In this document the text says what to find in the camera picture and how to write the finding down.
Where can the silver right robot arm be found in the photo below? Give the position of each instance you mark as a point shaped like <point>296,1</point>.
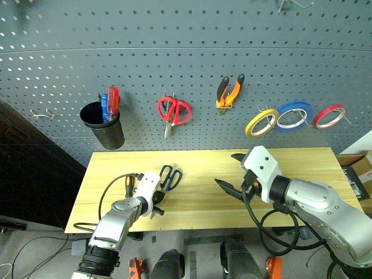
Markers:
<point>319,200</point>

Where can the orange robot part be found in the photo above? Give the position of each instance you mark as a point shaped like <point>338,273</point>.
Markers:
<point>135,268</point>
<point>274,268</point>

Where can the black and orange screwdriver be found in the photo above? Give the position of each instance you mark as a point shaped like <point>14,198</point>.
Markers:
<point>129,186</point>

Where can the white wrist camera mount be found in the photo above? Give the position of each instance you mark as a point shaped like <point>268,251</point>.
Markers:
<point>261,165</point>
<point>148,186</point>

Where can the red tape roll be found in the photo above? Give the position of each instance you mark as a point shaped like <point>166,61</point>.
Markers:
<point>327,110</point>

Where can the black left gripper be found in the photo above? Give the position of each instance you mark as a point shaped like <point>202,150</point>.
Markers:
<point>160,197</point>

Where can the black metal cup holder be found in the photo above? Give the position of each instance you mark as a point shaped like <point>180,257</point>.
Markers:
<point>112,136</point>

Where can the empty double metal peg hook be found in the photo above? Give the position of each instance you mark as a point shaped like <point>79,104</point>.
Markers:
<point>43,114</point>

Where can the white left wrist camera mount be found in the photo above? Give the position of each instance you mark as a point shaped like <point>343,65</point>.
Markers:
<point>148,186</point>

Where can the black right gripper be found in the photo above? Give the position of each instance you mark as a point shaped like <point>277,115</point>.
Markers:
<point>250,186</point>

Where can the brown cardboard box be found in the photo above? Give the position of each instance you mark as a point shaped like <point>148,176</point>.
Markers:
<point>363,171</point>

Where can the blue tape roll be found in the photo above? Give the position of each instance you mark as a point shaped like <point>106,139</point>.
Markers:
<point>293,104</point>

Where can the orange and black pliers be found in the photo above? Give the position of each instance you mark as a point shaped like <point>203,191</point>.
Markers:
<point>225,100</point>

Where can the black rounded shape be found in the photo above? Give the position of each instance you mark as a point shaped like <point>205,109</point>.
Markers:
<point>239,261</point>
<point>168,266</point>

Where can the metal tape peg hook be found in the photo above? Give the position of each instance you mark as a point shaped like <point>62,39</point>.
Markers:
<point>263,110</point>
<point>302,114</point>
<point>348,117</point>

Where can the grey perforated metal pegboard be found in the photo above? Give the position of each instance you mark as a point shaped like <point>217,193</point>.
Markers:
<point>186,43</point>

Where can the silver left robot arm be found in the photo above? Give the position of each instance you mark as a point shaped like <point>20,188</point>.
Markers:
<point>116,223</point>

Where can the white metal peg hook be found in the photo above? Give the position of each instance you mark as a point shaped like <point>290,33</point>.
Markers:
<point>290,3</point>

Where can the yellow tape roll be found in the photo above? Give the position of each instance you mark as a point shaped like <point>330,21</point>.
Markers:
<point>249,130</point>

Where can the dark wooden cabinet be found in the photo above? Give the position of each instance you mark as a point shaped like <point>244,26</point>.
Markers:
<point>29,174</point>

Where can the metal scissors peg hook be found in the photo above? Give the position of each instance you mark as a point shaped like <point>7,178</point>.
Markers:
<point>169,96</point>

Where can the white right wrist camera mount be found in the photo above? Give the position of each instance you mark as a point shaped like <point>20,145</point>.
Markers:
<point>261,165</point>

